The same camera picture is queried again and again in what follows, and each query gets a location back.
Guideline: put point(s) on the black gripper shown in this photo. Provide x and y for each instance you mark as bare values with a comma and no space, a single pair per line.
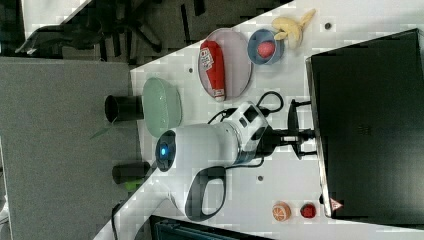
273,138

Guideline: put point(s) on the oven door with black handle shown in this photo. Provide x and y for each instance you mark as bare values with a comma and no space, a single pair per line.
299,135

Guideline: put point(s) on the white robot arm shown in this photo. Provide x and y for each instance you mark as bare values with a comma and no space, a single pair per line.
190,158

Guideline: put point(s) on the black toaster oven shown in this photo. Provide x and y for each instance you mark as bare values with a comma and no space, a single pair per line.
367,108

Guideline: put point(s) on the orange slice toy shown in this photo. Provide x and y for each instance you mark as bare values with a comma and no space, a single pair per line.
281,211

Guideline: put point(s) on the red strawberry toy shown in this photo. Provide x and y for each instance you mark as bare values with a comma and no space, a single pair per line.
308,211

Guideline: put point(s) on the pink fruit toy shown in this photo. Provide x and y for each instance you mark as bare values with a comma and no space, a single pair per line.
266,49

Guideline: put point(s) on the pink oval plate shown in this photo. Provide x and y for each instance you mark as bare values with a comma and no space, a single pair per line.
237,64

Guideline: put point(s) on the blue bowl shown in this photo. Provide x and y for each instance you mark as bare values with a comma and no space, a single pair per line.
258,37

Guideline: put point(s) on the red ketchup bottle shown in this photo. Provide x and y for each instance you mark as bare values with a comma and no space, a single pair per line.
212,62

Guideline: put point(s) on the yellow banana toy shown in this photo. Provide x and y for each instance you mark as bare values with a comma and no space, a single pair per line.
290,30

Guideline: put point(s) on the green perforated colander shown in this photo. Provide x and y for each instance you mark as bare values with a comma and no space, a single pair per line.
161,106

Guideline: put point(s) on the green item under cup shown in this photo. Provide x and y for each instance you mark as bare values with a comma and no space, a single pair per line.
133,185

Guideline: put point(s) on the black cylindrical cup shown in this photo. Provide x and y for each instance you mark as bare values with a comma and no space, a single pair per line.
123,108

